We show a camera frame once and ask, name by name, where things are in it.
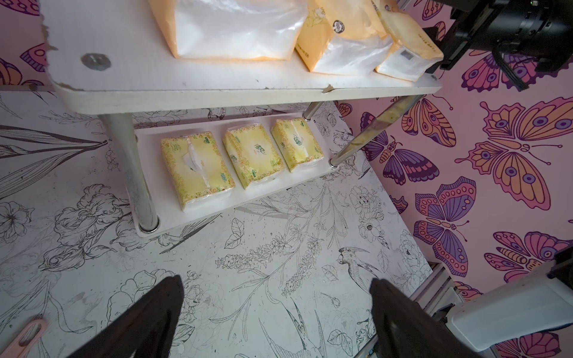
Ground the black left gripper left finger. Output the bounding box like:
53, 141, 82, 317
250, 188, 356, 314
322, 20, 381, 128
70, 275, 184, 357

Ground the yellow floral tissue pack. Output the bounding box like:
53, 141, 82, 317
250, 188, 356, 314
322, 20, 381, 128
271, 118, 325, 172
161, 131, 236, 211
223, 122, 285, 189

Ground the black camera cable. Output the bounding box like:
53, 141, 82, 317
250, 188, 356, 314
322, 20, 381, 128
492, 48, 531, 92

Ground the orange tissue pack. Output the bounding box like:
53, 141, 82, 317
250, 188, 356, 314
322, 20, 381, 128
372, 1, 444, 82
295, 0, 393, 76
149, 1, 308, 61

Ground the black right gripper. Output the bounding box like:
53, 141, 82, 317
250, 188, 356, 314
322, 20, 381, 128
427, 0, 572, 73

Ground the white two-tier shelf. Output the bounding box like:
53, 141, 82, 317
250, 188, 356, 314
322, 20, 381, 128
40, 1, 441, 237

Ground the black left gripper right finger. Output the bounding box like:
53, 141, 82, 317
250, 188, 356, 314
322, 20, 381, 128
369, 278, 479, 358

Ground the pink hand brush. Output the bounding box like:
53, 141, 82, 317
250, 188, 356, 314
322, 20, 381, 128
1, 319, 49, 358

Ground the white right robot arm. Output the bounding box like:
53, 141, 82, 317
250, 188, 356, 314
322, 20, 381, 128
438, 1, 572, 351

